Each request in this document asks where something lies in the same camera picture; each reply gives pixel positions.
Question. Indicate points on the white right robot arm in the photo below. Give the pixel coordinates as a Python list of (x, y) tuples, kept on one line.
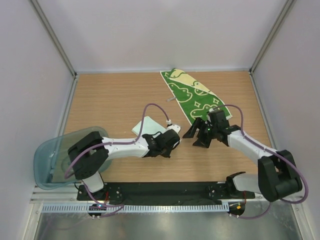
[(276, 177)]

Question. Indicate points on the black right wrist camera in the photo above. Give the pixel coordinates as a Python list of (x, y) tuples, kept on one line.
[(217, 120)]

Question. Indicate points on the clear blue plastic bin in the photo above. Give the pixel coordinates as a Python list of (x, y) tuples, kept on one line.
[(51, 158)]

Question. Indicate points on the white slotted cable duct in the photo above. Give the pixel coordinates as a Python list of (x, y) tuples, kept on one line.
[(130, 209)]

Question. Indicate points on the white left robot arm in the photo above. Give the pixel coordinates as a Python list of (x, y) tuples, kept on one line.
[(89, 154)]

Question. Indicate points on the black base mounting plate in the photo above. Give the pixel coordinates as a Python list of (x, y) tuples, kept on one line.
[(169, 193)]

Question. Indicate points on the green frog pattern towel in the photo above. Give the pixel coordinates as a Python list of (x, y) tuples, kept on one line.
[(194, 98)]

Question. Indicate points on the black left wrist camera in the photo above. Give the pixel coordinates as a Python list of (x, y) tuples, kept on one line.
[(170, 139)]

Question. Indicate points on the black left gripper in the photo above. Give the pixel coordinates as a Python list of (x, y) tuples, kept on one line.
[(167, 154)]

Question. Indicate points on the light mint green towel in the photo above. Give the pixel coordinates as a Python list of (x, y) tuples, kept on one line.
[(150, 126)]

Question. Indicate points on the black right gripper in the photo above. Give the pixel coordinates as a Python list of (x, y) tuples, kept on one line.
[(197, 123)]

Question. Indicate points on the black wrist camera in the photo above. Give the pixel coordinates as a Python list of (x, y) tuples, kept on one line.
[(170, 139), (217, 120)]

